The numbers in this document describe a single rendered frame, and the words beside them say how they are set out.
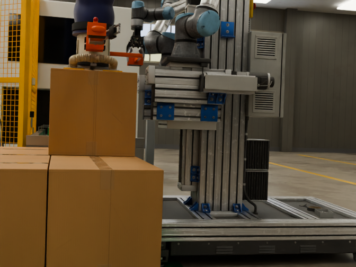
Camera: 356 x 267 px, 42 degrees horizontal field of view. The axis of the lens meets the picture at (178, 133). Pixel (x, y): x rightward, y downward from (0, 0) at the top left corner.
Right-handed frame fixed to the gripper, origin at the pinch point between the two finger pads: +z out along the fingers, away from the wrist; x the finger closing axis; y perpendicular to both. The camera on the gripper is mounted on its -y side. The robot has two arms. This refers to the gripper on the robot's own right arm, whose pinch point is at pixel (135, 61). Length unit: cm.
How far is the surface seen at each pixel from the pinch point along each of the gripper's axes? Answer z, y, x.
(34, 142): 51, -4, -57
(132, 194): 64, 118, -13
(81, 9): -19, 38, -33
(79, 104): 30, 60, -32
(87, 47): 4, 59, -30
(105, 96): 26, 60, -21
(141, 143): 50, -6, 7
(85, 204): 67, 119, -30
